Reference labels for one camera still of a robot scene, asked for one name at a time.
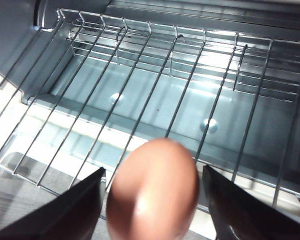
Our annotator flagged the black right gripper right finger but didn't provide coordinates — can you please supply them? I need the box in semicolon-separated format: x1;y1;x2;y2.
202;164;300;240

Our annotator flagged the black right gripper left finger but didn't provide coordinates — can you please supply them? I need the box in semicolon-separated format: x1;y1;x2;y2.
0;166;107;240

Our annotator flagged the brown egg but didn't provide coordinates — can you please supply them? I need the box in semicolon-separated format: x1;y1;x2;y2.
106;137;201;240

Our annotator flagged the cream Toshiba toaster oven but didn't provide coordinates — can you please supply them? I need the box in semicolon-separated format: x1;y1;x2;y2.
0;0;300;208

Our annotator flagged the chrome wire oven rack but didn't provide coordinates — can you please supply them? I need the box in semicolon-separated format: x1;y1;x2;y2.
0;8;300;208

